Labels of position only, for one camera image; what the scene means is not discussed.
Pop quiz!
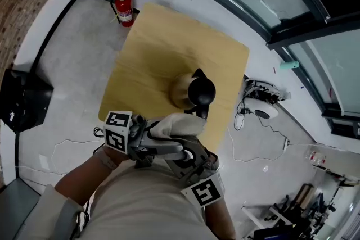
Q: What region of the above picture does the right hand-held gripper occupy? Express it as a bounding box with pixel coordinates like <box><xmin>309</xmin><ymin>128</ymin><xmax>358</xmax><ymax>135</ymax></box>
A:
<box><xmin>165</xmin><ymin>139</ymin><xmax>225</xmax><ymax>208</ymax></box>

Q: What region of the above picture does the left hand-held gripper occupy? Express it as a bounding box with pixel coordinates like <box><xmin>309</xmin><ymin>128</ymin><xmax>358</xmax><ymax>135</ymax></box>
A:
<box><xmin>103</xmin><ymin>111</ymin><xmax>191</xmax><ymax>169</ymax></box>

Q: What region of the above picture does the white cloth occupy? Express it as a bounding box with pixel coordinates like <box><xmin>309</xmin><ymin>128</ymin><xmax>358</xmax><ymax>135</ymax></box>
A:
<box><xmin>150</xmin><ymin>112</ymin><xmax>208</xmax><ymax>141</ymax></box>

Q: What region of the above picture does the steel kettle with black lid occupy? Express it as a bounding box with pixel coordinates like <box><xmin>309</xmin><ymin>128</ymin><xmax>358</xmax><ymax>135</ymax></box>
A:
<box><xmin>168</xmin><ymin>67</ymin><xmax>217</xmax><ymax>121</ymax></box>

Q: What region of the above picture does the person's left forearm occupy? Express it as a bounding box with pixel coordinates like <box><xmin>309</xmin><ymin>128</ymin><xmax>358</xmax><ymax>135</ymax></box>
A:
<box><xmin>55</xmin><ymin>146</ymin><xmax>129</xmax><ymax>206</ymax></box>

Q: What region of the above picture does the person's right forearm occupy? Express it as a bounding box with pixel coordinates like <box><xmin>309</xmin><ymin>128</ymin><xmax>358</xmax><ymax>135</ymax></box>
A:
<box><xmin>204</xmin><ymin>199</ymin><xmax>237</xmax><ymax>240</ymax></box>

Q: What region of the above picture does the beige wristband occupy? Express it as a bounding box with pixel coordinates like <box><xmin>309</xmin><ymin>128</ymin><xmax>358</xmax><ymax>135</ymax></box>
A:
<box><xmin>95</xmin><ymin>151</ymin><xmax>118</xmax><ymax>171</ymax></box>

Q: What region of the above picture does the person's beige shirt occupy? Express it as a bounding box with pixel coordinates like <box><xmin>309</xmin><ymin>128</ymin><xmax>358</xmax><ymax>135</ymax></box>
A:
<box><xmin>36</xmin><ymin>160</ymin><xmax>210</xmax><ymax>240</ymax></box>

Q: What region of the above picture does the white dome device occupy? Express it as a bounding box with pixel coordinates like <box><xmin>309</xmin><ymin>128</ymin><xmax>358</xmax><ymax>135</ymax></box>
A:
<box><xmin>243</xmin><ymin>99</ymin><xmax>279</xmax><ymax>120</ymax></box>

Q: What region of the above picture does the white robot vacuum device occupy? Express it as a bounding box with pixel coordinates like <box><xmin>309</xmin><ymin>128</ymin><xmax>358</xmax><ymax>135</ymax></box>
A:
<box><xmin>244</xmin><ymin>79</ymin><xmax>291</xmax><ymax>105</ymax></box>

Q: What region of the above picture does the clear plastic bottle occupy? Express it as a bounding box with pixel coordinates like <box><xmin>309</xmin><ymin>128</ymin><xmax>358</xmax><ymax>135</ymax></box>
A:
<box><xmin>306</xmin><ymin>150</ymin><xmax>327</xmax><ymax>165</ymax></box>

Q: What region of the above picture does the red fire extinguisher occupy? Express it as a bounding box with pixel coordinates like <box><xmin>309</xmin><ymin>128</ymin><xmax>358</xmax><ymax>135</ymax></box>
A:
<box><xmin>110</xmin><ymin>0</ymin><xmax>138</xmax><ymax>28</ymax></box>

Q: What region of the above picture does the black box on floor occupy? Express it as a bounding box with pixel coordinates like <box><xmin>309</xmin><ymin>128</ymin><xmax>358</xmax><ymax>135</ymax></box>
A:
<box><xmin>0</xmin><ymin>68</ymin><xmax>55</xmax><ymax>133</ymax></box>

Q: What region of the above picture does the green cylinder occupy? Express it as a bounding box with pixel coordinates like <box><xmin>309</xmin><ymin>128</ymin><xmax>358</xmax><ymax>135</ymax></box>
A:
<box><xmin>280</xmin><ymin>61</ymin><xmax>299</xmax><ymax>71</ymax></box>

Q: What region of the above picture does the white cable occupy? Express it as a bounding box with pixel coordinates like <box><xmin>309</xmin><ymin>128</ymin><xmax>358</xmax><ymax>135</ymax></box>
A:
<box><xmin>227</xmin><ymin>126</ymin><xmax>285</xmax><ymax>162</ymax></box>

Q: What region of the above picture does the black window frame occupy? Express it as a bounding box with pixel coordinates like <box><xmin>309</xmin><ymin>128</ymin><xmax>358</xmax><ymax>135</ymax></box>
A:
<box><xmin>184</xmin><ymin>0</ymin><xmax>360</xmax><ymax>140</ymax></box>

